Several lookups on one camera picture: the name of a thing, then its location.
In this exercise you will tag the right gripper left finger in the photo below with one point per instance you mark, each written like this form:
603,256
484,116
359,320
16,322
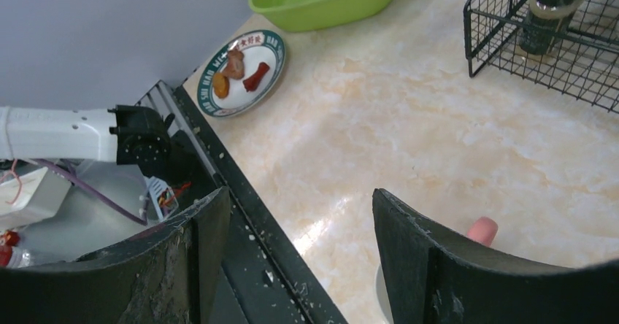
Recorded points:
165,274

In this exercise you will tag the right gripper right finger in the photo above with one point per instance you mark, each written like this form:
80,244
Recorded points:
435,275

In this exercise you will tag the small dark spice bottle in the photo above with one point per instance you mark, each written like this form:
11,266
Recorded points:
545,21

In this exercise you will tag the white green rimmed plate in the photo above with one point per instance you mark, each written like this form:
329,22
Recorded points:
258,46

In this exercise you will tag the red food piece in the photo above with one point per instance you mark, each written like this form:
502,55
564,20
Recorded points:
253,81

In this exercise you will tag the white box off table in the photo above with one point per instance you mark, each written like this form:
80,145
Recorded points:
36,197

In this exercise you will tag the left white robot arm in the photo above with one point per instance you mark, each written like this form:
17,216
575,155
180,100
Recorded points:
125,135

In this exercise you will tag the black wire basket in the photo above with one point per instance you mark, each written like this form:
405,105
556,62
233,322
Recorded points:
583,63

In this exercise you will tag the red capped bottle off table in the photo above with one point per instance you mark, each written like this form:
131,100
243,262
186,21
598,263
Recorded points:
13,257

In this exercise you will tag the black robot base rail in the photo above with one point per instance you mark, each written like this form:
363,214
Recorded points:
263,279

